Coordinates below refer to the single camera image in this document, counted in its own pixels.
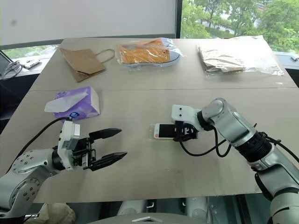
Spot orange canvas shoe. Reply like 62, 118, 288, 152
118, 39, 182, 68

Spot grey coiled cable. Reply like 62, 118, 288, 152
1, 60, 23, 81

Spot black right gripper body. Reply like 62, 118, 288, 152
183, 125, 199, 141

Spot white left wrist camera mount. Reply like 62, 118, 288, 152
57, 120, 81, 171

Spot flat white plate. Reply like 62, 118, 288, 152
131, 215, 160, 224

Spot white smartphone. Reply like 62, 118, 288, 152
154, 123, 199, 140

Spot dark window frame post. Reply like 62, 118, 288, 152
174, 0, 184, 39

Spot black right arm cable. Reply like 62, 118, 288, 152
178, 126, 299, 207

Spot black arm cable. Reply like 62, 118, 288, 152
17, 118, 71, 157
178, 126, 299, 207

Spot white rounded robot body shell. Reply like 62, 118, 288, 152
116, 196, 209, 223

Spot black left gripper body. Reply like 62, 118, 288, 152
71, 137, 97, 171

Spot stack of brown paper bags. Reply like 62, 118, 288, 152
197, 44, 246, 74

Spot white roller blind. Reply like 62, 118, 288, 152
0, 0, 177, 50

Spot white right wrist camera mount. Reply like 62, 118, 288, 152
171, 105, 202, 132

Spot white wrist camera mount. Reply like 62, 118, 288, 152
171, 105, 202, 132
57, 120, 81, 171

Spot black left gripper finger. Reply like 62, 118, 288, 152
89, 151, 128, 172
89, 127, 122, 144

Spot large clear plastic bag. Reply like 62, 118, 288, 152
196, 35, 285, 80

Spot purple tissue pack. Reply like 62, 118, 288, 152
53, 86, 101, 122

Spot brown paper handle bag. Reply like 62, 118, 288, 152
60, 48, 115, 83

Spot white tissue sheet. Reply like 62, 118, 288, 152
44, 91, 89, 113

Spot beige crumpled cloth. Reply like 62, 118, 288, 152
38, 202, 77, 224

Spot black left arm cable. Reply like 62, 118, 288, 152
17, 118, 71, 157

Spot orange items in plastic bag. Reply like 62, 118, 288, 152
116, 37, 188, 70

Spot small white electronic device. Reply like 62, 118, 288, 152
22, 59, 41, 69

